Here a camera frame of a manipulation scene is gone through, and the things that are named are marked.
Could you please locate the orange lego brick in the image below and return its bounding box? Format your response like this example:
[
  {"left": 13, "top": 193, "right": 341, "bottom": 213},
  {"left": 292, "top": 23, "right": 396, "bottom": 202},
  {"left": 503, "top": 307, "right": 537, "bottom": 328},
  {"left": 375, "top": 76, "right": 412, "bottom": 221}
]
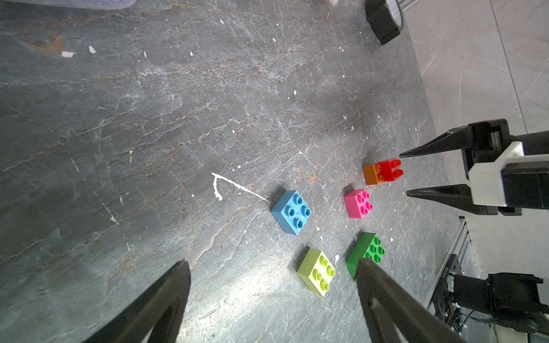
[{"left": 363, "top": 164, "right": 384, "bottom": 186}]

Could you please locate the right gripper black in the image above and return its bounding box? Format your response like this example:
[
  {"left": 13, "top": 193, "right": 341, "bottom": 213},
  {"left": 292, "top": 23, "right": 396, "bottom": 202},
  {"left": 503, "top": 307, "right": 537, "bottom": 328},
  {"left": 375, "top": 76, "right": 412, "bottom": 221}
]
[{"left": 399, "top": 119, "right": 548, "bottom": 215}]

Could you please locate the red lego brick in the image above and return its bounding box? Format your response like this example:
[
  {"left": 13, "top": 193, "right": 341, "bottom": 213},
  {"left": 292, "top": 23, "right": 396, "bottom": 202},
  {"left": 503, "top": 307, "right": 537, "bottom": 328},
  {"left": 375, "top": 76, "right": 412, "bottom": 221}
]
[{"left": 377, "top": 159, "right": 404, "bottom": 182}]

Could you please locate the lime lego brick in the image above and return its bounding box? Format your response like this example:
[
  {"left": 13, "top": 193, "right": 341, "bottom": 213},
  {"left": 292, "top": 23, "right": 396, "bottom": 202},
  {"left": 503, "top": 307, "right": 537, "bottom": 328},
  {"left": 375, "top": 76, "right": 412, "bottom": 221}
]
[{"left": 297, "top": 248, "right": 336, "bottom": 297}]

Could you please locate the black round clock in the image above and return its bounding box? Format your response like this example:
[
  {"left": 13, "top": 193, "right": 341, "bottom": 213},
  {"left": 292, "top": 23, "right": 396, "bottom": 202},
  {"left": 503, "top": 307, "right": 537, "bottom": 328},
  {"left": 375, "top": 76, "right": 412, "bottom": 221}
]
[{"left": 365, "top": 0, "right": 405, "bottom": 45}]

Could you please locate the pink lego brick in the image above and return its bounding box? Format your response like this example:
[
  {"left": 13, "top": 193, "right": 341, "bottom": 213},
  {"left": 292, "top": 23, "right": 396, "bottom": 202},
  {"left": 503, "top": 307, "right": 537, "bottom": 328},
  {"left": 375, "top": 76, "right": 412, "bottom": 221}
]
[{"left": 344, "top": 190, "right": 373, "bottom": 219}]

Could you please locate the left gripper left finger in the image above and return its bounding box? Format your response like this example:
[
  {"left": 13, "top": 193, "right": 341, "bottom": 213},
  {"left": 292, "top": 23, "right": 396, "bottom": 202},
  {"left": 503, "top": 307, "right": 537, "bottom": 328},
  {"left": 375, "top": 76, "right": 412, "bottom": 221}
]
[{"left": 86, "top": 260, "right": 191, "bottom": 342}]

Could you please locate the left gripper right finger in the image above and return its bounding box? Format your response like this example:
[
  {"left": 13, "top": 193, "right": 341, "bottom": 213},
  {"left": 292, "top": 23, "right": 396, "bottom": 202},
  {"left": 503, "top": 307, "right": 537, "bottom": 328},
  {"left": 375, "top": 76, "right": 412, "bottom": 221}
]
[{"left": 356, "top": 258, "right": 463, "bottom": 342}]

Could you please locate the green lego brick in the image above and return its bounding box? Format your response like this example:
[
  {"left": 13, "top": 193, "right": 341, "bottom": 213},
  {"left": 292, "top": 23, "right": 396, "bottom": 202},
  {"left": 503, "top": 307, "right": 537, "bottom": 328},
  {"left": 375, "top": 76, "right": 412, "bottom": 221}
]
[{"left": 346, "top": 232, "right": 385, "bottom": 282}]

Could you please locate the blue lego brick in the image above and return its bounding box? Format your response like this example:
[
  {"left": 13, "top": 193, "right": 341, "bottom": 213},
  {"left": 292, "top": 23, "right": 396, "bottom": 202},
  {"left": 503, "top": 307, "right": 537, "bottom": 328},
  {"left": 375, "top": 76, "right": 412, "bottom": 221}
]
[{"left": 271, "top": 190, "right": 313, "bottom": 235}]

